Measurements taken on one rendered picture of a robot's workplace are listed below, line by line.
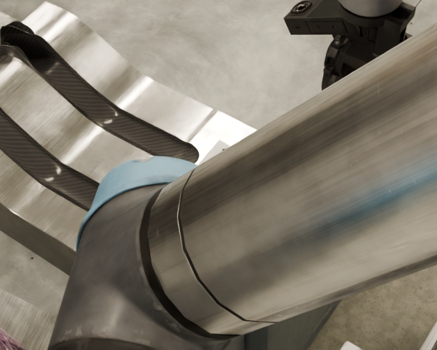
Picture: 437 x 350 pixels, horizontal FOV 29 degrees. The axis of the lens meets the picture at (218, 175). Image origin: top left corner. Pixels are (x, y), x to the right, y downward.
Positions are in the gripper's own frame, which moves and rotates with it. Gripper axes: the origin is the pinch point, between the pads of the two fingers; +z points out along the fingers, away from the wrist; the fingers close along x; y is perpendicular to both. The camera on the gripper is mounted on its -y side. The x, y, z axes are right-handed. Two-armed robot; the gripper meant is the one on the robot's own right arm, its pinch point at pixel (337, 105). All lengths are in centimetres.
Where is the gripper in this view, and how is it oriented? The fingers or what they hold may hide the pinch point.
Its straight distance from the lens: 113.4
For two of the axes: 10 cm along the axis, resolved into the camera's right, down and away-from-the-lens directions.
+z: 0.3, 6.0, 8.0
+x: 5.8, -6.7, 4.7
